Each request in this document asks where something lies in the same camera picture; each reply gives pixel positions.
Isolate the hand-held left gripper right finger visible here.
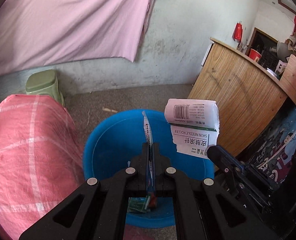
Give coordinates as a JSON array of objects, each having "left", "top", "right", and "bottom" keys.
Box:
[{"left": 153, "top": 142, "right": 280, "bottom": 240}]

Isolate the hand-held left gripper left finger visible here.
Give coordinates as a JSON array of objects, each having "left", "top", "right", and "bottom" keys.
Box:
[{"left": 19, "top": 142, "right": 149, "bottom": 240}]

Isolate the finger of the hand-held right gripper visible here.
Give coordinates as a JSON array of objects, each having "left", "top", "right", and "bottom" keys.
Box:
[{"left": 207, "top": 144, "right": 250, "bottom": 197}]

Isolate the blue white wrapper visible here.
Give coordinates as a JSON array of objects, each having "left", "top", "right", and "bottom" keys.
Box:
[{"left": 142, "top": 110, "right": 157, "bottom": 208}]

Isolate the blue plastic bucket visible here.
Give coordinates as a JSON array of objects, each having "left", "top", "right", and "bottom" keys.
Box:
[{"left": 82, "top": 109, "right": 216, "bottom": 228}]

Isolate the green wrapper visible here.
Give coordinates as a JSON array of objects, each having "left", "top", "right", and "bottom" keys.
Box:
[{"left": 127, "top": 197, "right": 148, "bottom": 214}]

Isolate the white torn paper box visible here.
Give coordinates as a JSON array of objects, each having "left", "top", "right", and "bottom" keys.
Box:
[{"left": 164, "top": 98, "right": 221, "bottom": 160}]

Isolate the blue printed curtain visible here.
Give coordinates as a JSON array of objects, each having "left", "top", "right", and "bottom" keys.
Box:
[{"left": 238, "top": 100, "right": 296, "bottom": 205}]

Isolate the light wooden cabinet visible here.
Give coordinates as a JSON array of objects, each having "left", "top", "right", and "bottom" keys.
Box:
[{"left": 188, "top": 37, "right": 296, "bottom": 157}]

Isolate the red paper cup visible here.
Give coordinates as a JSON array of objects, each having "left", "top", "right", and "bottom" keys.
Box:
[{"left": 249, "top": 48, "right": 262, "bottom": 63}]

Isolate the pink checked tablecloth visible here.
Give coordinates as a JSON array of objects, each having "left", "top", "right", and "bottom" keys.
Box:
[{"left": 0, "top": 94, "right": 86, "bottom": 240}]

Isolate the green plastic stool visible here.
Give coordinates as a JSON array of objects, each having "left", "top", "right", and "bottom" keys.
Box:
[{"left": 26, "top": 70, "right": 65, "bottom": 107}]

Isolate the red hanging bag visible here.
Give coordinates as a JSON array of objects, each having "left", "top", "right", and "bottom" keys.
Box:
[{"left": 233, "top": 21, "right": 243, "bottom": 41}]

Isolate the pink hanging bed sheet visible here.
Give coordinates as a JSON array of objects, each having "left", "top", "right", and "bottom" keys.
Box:
[{"left": 0, "top": 0, "right": 161, "bottom": 74}]

